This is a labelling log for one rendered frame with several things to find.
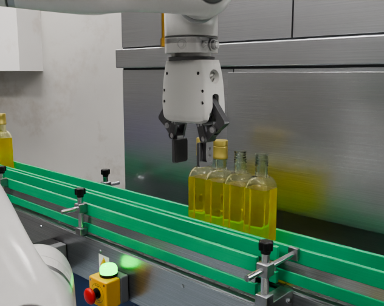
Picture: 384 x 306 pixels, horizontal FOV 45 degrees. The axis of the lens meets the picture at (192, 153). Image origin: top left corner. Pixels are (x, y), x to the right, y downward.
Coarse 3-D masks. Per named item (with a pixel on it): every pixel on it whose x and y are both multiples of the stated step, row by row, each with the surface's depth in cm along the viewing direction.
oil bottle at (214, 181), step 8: (208, 176) 111; (216, 176) 109; (224, 176) 109; (208, 184) 111; (216, 184) 109; (208, 192) 111; (216, 192) 110; (208, 200) 112; (216, 200) 110; (208, 208) 112; (216, 208) 110; (208, 216) 112; (216, 216) 111; (216, 224) 111
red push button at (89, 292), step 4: (88, 288) 112; (84, 292) 112; (88, 292) 111; (92, 292) 111; (96, 292) 113; (84, 296) 112; (88, 296) 111; (92, 296) 111; (96, 296) 113; (88, 300) 111; (92, 300) 111
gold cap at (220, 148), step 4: (216, 140) 109; (220, 140) 109; (224, 140) 109; (216, 144) 109; (220, 144) 109; (224, 144) 109; (216, 148) 109; (220, 148) 109; (224, 148) 109; (216, 152) 110; (220, 152) 109; (224, 152) 109; (216, 156) 110; (220, 156) 109; (224, 156) 110
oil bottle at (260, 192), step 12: (252, 180) 103; (264, 180) 102; (252, 192) 103; (264, 192) 101; (276, 192) 104; (252, 204) 103; (264, 204) 101; (276, 204) 105; (252, 216) 103; (264, 216) 102; (252, 228) 104; (264, 228) 102
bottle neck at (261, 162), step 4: (256, 156) 102; (260, 156) 102; (264, 156) 102; (256, 160) 103; (260, 160) 102; (264, 160) 102; (268, 160) 103; (256, 164) 103; (260, 164) 102; (264, 164) 102; (256, 168) 103; (260, 168) 102; (264, 168) 102; (256, 172) 103; (260, 172) 102; (264, 172) 102; (260, 176) 102; (264, 176) 103
